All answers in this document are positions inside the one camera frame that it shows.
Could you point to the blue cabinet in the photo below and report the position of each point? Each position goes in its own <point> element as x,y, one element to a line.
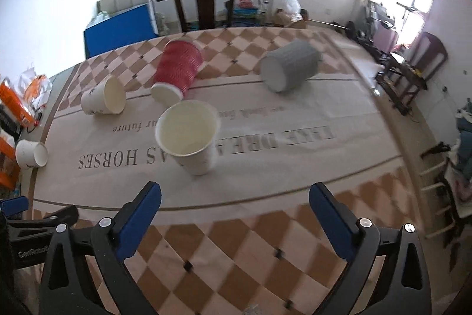
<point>118,27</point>

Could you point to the tall white paper cup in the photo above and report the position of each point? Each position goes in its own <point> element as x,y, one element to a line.
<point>186,130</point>

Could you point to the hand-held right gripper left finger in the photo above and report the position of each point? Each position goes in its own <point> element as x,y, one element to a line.
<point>142,215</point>

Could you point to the orange box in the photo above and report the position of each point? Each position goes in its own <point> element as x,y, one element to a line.
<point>13,103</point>
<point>7,163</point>

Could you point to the cardboard box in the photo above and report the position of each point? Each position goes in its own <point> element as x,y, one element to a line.
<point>291,21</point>

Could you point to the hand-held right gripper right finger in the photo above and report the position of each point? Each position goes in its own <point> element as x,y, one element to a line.
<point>330,217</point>

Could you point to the light wooden rack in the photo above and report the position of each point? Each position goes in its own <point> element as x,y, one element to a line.
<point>440,189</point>

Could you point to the grey ribbed cup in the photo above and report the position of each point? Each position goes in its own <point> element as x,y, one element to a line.
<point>295,64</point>

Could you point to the checkered printed tablecloth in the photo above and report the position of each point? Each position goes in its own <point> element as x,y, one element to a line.
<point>280,167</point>

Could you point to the red paper cup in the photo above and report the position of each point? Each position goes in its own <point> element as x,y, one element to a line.
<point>179,66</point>

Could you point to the red and white bag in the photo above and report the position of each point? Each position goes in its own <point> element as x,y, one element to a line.
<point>246,1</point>

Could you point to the white and orange plastic bag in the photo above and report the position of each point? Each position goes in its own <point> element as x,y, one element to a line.
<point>35,88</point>

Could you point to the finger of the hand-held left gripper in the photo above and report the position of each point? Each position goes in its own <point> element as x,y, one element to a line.
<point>48,218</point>
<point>13,206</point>

